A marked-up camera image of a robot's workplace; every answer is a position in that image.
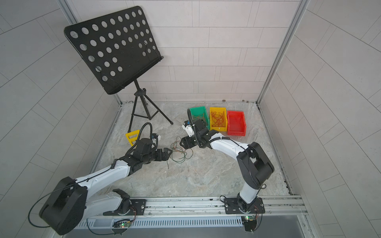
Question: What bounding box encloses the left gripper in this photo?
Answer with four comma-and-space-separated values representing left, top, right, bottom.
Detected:
141, 147, 174, 164

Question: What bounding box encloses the red cable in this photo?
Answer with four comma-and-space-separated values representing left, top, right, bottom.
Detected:
211, 110, 227, 128

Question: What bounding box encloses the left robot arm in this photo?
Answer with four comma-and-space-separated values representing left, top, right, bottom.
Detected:
39, 132, 173, 235

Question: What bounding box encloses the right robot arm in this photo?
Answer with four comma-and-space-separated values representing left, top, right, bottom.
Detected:
180, 109, 275, 213

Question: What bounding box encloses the green plastic bin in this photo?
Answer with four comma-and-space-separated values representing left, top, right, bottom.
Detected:
190, 106, 210, 129

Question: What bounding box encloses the yellow triangular plastic block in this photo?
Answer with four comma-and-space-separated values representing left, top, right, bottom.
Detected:
126, 130, 140, 146

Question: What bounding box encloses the yellow plastic bin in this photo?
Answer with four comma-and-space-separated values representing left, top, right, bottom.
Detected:
209, 107, 228, 132

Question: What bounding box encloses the red plastic bin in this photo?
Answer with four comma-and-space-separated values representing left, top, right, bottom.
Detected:
227, 111, 247, 136

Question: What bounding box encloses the left green circuit board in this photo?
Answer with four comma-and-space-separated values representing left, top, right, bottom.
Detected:
113, 219, 133, 229

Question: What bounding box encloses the green circuit board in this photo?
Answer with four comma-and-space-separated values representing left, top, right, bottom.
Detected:
113, 219, 133, 229
241, 216, 258, 233

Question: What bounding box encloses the right green circuit board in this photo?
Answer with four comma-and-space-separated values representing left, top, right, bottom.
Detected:
241, 216, 258, 233

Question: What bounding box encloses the black perforated music stand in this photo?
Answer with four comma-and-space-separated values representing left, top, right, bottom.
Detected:
64, 6, 164, 120

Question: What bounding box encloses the dark green cable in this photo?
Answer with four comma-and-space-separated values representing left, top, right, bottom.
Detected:
166, 136, 194, 170

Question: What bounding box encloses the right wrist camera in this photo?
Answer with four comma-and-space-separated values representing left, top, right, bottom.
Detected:
182, 121, 194, 137

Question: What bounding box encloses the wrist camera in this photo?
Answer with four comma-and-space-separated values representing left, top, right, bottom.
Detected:
182, 121, 194, 137
151, 133, 161, 146

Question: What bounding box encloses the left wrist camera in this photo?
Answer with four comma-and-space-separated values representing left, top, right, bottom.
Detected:
151, 133, 161, 146

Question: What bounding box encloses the aluminium mounting rail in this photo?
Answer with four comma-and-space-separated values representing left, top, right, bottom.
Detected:
76, 193, 308, 221

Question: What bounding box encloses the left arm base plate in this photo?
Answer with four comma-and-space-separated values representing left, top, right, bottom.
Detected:
103, 199, 147, 216

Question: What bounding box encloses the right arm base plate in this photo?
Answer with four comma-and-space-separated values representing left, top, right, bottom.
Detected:
222, 197, 266, 215

